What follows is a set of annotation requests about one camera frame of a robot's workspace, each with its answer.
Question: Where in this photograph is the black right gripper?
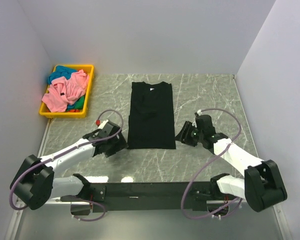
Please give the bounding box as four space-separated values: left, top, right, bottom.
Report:
174 121 205 148

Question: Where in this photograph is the black t shirt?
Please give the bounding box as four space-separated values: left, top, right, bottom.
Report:
127 81 176 150

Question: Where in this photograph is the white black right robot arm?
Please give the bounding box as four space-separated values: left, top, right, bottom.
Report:
175 115 288 213

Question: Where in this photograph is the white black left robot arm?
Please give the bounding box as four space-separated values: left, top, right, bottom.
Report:
10 120 128 210

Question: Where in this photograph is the orange red t shirt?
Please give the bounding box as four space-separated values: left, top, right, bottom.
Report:
65 109 82 113

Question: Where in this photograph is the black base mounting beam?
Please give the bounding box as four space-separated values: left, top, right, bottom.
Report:
59 181 241 215

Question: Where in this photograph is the pink t shirt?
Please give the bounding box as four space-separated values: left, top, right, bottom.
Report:
42 69 90 113

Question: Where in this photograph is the teal blue t shirt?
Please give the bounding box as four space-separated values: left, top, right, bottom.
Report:
47 65 77 85

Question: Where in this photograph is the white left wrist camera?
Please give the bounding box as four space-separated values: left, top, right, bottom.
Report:
95 119 109 129

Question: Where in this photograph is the aluminium extrusion rail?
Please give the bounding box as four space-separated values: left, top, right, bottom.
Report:
43 189 282 205

